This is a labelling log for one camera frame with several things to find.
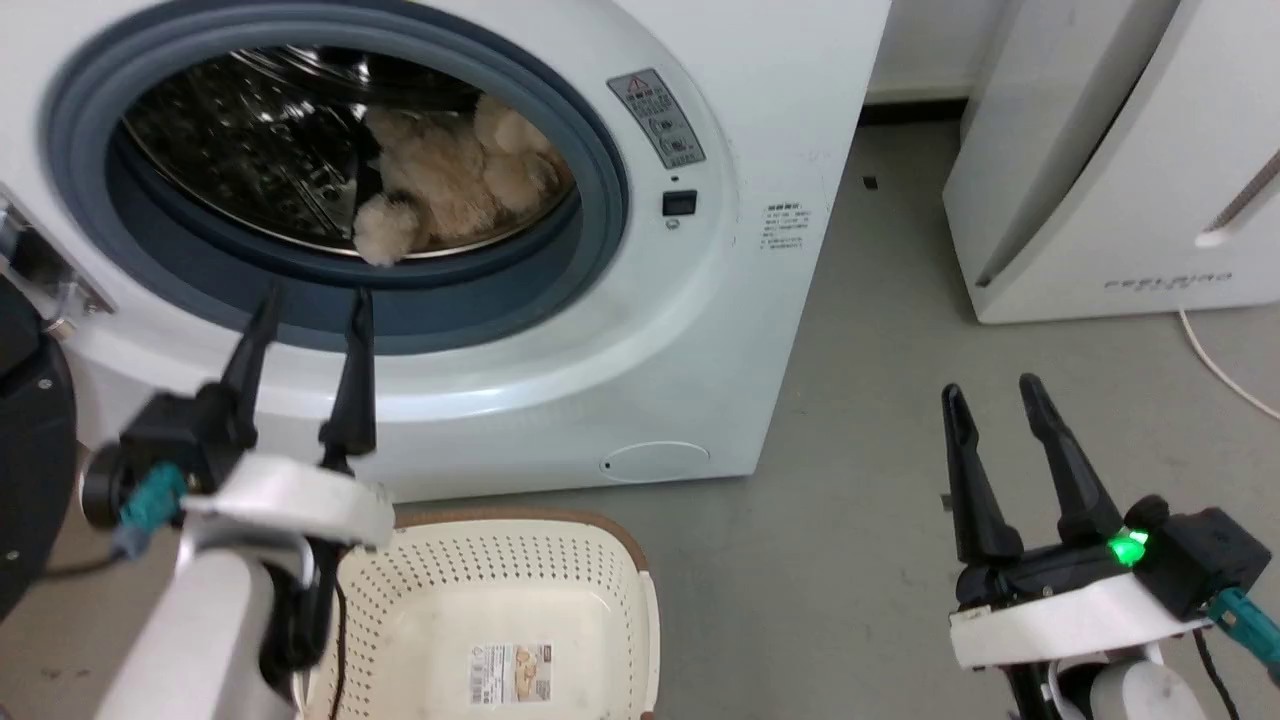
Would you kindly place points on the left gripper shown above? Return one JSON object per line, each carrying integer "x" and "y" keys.
{"x": 215, "y": 470}

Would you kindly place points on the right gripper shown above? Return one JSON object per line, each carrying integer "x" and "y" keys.
{"x": 1100, "y": 590}

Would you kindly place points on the beige plush toy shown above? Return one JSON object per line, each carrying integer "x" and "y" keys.
{"x": 450, "y": 170}

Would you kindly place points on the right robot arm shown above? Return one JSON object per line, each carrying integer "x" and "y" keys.
{"x": 1110, "y": 690}

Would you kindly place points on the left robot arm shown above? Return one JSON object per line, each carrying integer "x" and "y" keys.
{"x": 200, "y": 630}

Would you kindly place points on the white front-load washing machine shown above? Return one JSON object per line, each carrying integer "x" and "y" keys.
{"x": 560, "y": 340}

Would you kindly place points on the dark round washing machine door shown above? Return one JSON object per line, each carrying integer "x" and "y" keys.
{"x": 25, "y": 440}

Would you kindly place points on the cream perforated laundry basket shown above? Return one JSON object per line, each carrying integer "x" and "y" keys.
{"x": 480, "y": 590}

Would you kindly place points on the white appliance with grey lettering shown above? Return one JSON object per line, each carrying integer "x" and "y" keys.
{"x": 1100, "y": 150}

